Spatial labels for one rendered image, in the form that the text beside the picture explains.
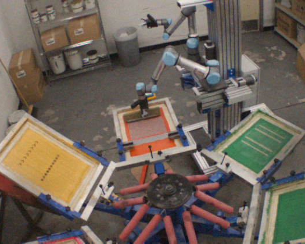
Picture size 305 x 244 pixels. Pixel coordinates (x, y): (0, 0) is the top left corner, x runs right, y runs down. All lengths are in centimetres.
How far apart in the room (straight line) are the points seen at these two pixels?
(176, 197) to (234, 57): 168
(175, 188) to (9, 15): 493
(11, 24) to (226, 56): 428
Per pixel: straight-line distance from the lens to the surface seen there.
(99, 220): 376
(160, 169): 266
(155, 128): 317
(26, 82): 579
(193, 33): 352
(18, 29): 639
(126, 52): 599
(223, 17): 307
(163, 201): 212
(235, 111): 368
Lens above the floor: 299
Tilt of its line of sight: 39 degrees down
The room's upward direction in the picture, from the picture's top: 10 degrees counter-clockwise
